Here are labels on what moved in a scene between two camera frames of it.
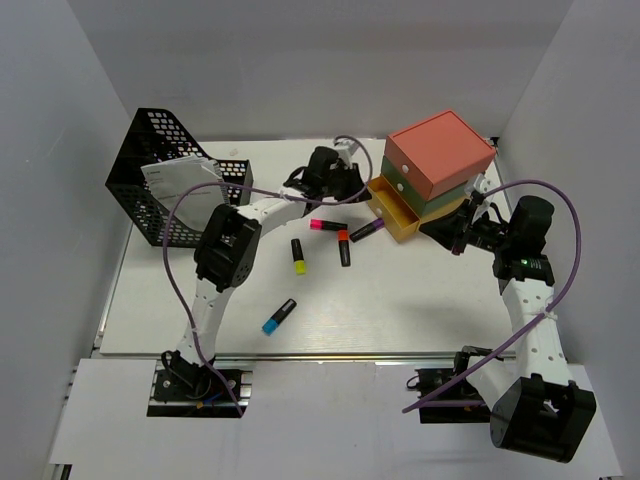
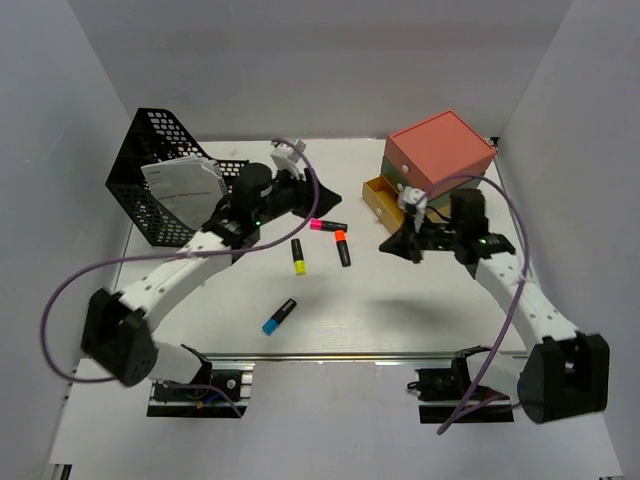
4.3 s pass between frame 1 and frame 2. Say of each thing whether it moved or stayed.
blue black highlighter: stayed
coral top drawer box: stayed
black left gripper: moved
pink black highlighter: stayed
